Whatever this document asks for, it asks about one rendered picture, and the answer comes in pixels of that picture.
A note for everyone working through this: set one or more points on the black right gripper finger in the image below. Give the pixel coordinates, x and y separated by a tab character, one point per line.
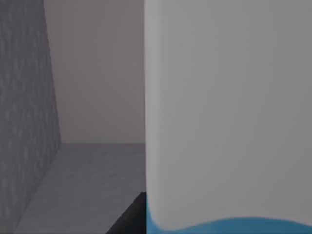
132	219

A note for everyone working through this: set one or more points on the white and blue bottle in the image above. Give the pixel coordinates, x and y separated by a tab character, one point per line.
226	117

